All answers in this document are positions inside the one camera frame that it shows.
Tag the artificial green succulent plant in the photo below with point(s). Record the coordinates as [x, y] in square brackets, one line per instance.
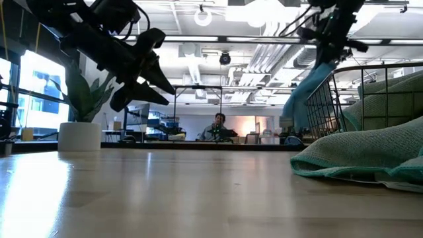
[82, 96]

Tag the white plant pot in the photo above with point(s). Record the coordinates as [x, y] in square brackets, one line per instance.
[79, 137]

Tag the black computer monitor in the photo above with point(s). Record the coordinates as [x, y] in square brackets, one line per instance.
[138, 114]

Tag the yellow bin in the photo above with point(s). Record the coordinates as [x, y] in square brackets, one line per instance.
[27, 134]

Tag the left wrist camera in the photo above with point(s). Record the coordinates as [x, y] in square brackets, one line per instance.
[150, 38]

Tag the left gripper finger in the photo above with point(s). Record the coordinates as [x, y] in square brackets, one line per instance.
[138, 96]
[158, 79]

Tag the pale green microfiber towel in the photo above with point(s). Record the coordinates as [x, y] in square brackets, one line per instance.
[390, 105]
[363, 152]

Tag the blue microfiber towel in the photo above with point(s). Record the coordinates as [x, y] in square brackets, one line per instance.
[304, 96]

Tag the person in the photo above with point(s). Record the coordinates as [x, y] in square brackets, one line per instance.
[215, 129]

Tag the black aluminium table frame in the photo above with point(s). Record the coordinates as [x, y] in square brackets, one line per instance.
[198, 146]

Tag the long ceiling light bar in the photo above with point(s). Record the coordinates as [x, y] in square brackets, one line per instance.
[191, 38]

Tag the silver ventilation duct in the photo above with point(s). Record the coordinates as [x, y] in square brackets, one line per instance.
[297, 56]

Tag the black background robot arm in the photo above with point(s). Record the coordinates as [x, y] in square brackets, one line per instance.
[223, 133]

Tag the black ceiling spotlight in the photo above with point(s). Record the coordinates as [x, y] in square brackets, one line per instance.
[225, 59]

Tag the large window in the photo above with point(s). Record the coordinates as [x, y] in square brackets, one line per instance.
[39, 92]

